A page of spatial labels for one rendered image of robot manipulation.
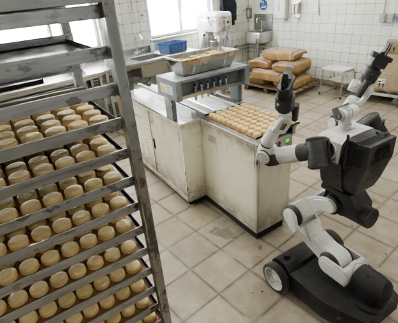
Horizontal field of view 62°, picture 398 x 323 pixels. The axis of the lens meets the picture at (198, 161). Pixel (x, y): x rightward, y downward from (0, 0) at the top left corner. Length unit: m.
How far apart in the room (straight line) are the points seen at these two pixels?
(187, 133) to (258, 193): 0.77
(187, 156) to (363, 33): 4.18
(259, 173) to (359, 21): 4.30
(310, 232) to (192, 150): 1.18
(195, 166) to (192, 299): 1.11
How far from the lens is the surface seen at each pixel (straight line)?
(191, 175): 2.89
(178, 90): 2.57
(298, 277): 2.25
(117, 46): 0.84
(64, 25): 1.27
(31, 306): 1.11
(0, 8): 0.78
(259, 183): 2.39
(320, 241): 2.20
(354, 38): 6.30
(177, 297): 2.37
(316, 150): 1.62
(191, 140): 2.76
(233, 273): 2.47
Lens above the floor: 1.81
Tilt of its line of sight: 28 degrees down
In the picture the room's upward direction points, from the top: 5 degrees counter-clockwise
